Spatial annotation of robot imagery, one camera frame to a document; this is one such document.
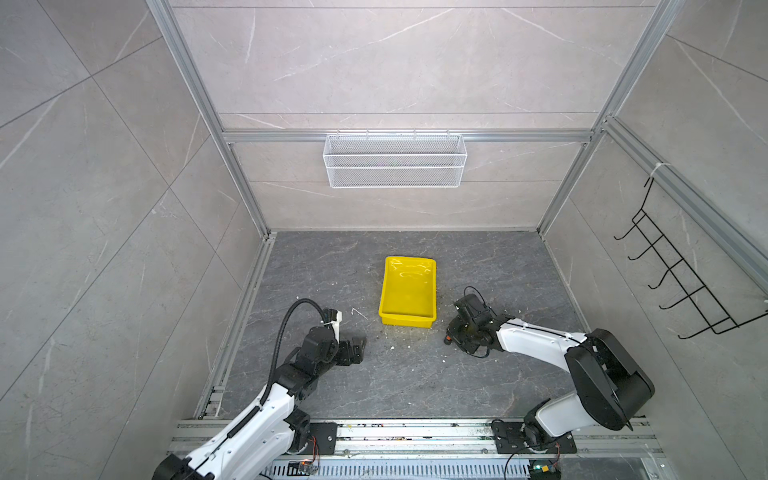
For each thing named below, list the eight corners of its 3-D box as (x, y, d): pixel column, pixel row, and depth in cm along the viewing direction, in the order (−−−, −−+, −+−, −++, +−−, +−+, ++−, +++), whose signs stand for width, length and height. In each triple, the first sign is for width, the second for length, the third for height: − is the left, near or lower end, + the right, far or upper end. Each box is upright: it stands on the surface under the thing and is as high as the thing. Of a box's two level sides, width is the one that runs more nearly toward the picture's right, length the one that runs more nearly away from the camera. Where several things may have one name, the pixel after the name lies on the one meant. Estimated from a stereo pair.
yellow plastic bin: (379, 328, 95) (379, 317, 89) (381, 267, 111) (380, 255, 106) (439, 328, 95) (442, 318, 89) (432, 267, 111) (434, 255, 106)
